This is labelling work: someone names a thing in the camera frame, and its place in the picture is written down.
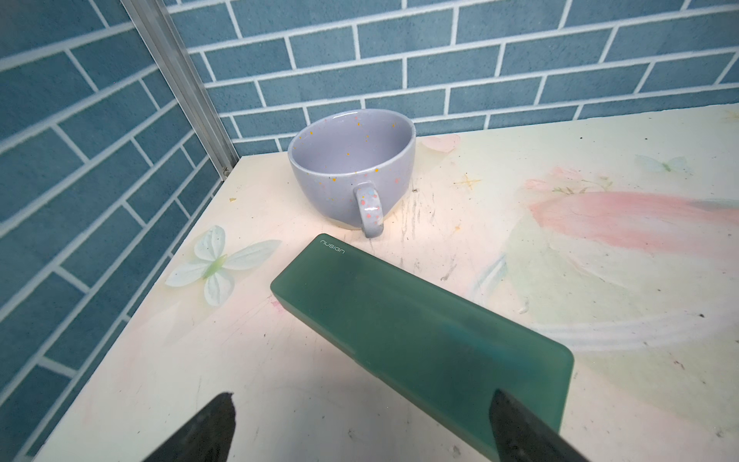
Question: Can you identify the aluminium corner post left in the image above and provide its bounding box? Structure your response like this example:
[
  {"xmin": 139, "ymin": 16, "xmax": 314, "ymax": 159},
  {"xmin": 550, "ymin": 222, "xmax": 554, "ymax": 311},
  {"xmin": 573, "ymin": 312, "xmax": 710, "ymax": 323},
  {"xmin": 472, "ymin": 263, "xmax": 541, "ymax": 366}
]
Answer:
[{"xmin": 121, "ymin": 0, "xmax": 239, "ymax": 179}]

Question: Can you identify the green translucent pencil case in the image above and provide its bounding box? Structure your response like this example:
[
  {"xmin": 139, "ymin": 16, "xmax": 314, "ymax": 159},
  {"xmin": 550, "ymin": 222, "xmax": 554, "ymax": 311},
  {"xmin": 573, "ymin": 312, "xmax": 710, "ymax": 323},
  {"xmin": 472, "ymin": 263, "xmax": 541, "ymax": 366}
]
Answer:
[{"xmin": 271, "ymin": 234, "xmax": 573, "ymax": 458}]

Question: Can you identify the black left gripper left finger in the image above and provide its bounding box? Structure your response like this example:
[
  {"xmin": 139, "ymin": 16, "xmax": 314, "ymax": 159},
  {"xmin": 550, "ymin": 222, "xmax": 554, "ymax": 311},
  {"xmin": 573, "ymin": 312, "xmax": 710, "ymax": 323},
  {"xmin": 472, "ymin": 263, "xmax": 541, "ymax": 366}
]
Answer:
[{"xmin": 144, "ymin": 392, "xmax": 236, "ymax": 462}]

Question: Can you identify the lavender speckled ceramic mug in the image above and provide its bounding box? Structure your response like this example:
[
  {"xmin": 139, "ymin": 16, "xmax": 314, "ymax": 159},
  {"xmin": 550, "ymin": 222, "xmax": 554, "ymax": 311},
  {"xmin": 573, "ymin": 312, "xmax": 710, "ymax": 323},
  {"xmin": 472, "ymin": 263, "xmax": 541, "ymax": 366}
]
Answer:
[{"xmin": 288, "ymin": 109, "xmax": 417, "ymax": 239}]

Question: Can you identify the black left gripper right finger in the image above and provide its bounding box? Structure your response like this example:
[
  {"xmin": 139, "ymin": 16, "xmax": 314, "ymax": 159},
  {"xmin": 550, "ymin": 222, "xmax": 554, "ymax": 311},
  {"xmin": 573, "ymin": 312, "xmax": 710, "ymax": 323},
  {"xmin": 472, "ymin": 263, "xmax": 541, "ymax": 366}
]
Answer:
[{"xmin": 489, "ymin": 389, "xmax": 587, "ymax": 462}]

